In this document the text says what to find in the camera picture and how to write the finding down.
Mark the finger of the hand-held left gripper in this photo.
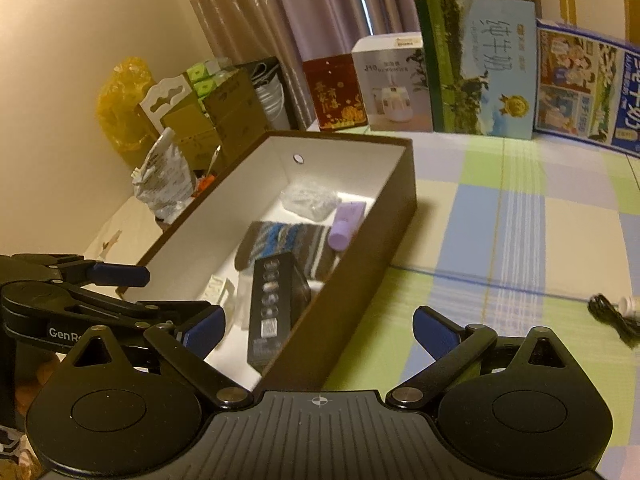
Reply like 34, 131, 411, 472
0, 254, 151, 287
62, 285, 213, 330

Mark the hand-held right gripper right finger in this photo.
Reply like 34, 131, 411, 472
387, 305, 576, 406

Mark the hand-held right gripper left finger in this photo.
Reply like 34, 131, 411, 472
62, 305, 253, 408

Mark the brown box with white inside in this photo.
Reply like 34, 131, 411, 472
116, 130, 418, 392

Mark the striped knitted pouch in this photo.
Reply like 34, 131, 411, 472
234, 221, 343, 283

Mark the small white plastic piece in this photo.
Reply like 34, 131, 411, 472
202, 275, 236, 308

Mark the brown patterned cloth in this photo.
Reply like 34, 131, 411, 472
0, 350, 66, 480

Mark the black printed box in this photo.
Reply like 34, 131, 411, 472
246, 252, 326, 376

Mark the crumpled white bag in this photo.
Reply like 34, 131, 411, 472
131, 127, 196, 221

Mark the checked pastel blanket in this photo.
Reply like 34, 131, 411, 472
305, 122, 640, 471

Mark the purple tube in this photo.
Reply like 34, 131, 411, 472
327, 201, 368, 252

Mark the clear crumpled plastic bag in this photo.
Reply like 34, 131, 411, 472
279, 182, 342, 222

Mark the yellow plastic bag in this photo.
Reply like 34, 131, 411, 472
96, 56, 153, 167

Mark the cardboard box with white cutout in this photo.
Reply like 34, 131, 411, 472
139, 75, 221, 171

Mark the plain brown cardboard box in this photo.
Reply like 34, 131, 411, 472
202, 70, 268, 171

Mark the white appliance box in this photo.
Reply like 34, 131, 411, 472
350, 31, 433, 128

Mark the red gift box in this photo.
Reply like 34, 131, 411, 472
301, 52, 370, 132

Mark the green landscape carton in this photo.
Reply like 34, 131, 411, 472
414, 0, 537, 141

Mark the blue cartoon carton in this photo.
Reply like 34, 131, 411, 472
532, 17, 640, 157

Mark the pinkish grey curtain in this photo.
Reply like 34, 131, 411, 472
170, 0, 541, 131

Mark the coiled black cable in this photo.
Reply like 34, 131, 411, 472
587, 294, 640, 348

